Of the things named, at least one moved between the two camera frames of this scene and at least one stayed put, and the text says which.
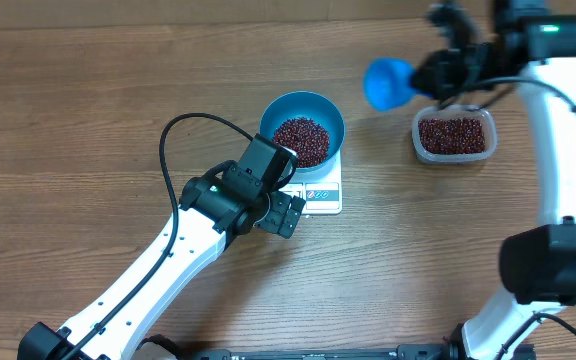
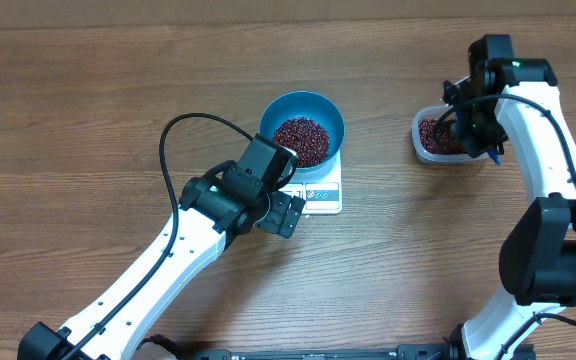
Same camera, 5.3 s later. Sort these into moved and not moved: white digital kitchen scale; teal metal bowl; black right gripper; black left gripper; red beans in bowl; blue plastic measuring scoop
Moved: black right gripper; blue plastic measuring scoop
Not moved: black left gripper; teal metal bowl; red beans in bowl; white digital kitchen scale
